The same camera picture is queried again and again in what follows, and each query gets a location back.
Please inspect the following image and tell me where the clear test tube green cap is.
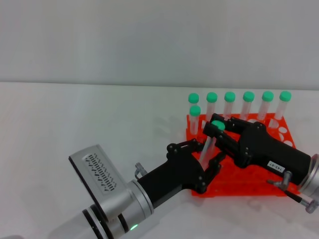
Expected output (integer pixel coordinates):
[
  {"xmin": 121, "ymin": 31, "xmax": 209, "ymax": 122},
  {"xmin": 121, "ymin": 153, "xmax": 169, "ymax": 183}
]
[
  {"xmin": 206, "ymin": 92, "xmax": 218, "ymax": 125},
  {"xmin": 257, "ymin": 91, "xmax": 275, "ymax": 121},
  {"xmin": 189, "ymin": 105, "xmax": 202, "ymax": 136},
  {"xmin": 187, "ymin": 93, "xmax": 200, "ymax": 120},
  {"xmin": 274, "ymin": 91, "xmax": 293, "ymax": 128},
  {"xmin": 240, "ymin": 91, "xmax": 255, "ymax": 121},
  {"xmin": 198, "ymin": 120, "xmax": 226, "ymax": 163},
  {"xmin": 223, "ymin": 91, "xmax": 237, "ymax": 119}
]

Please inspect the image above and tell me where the left arm cable plug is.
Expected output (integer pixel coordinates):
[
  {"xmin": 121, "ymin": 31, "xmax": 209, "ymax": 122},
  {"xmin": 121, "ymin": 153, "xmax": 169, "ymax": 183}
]
[{"xmin": 134, "ymin": 162, "xmax": 147, "ymax": 179}]

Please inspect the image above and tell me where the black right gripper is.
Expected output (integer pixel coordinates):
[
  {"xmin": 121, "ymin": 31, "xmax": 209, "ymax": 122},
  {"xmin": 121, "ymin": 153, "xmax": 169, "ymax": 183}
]
[{"xmin": 202, "ymin": 113, "xmax": 313, "ymax": 186}]

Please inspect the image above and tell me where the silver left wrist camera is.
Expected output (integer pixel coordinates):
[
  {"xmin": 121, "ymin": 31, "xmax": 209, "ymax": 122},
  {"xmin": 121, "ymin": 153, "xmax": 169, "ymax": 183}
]
[{"xmin": 68, "ymin": 144, "xmax": 131, "ymax": 218}]

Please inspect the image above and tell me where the arm cable plug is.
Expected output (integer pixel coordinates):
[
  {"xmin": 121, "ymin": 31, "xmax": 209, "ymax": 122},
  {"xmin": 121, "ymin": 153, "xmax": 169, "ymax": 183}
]
[
  {"xmin": 134, "ymin": 162, "xmax": 147, "ymax": 179},
  {"xmin": 267, "ymin": 170, "xmax": 319, "ymax": 214}
]

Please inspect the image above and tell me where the orange test tube rack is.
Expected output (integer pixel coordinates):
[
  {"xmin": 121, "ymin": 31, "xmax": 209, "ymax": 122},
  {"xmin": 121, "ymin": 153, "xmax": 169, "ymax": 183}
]
[{"xmin": 185, "ymin": 113, "xmax": 301, "ymax": 199}]

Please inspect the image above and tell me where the right arm cable plug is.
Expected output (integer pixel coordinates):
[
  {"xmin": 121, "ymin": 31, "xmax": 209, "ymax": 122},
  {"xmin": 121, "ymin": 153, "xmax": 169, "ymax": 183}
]
[{"xmin": 267, "ymin": 170, "xmax": 319, "ymax": 214}]

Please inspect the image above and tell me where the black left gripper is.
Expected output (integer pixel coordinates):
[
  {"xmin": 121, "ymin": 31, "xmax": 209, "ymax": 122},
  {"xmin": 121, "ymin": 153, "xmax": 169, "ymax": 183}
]
[{"xmin": 137, "ymin": 139, "xmax": 227, "ymax": 210}]

